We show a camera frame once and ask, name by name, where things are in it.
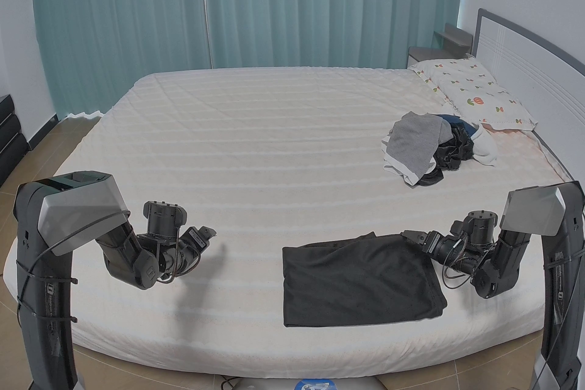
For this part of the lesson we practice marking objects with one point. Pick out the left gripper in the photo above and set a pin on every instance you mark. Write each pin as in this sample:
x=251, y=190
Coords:
x=196, y=242

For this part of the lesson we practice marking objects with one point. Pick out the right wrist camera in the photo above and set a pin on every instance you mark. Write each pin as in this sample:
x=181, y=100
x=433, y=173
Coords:
x=458, y=227

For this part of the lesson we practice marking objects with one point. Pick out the grey bedside table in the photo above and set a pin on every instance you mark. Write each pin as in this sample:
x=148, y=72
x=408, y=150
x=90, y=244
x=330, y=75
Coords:
x=441, y=52

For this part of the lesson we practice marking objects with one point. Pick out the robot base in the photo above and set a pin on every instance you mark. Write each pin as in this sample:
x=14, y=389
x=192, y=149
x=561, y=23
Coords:
x=274, y=384

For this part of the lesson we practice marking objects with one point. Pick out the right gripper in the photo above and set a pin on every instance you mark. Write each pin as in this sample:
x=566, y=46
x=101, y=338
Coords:
x=436, y=247

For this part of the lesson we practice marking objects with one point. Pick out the bed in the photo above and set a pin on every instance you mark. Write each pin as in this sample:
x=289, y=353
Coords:
x=251, y=127

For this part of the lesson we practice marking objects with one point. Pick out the black chest of drawers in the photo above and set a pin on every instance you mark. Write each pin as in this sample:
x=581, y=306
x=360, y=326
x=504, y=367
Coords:
x=9, y=137

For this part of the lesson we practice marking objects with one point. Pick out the black T-shirt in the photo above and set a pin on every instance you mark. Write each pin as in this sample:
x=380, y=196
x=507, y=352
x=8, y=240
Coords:
x=356, y=283

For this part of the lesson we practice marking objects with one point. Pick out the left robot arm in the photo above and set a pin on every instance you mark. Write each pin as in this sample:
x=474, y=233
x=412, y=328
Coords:
x=77, y=210

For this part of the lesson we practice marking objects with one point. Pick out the pile of clothes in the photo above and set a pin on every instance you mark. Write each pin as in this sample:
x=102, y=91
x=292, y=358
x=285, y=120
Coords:
x=411, y=141

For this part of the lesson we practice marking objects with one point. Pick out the white printed pillow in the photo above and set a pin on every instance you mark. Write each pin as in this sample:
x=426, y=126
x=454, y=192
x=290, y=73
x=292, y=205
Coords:
x=475, y=89

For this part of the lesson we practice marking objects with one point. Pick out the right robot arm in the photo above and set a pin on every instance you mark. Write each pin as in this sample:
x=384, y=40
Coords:
x=530, y=210

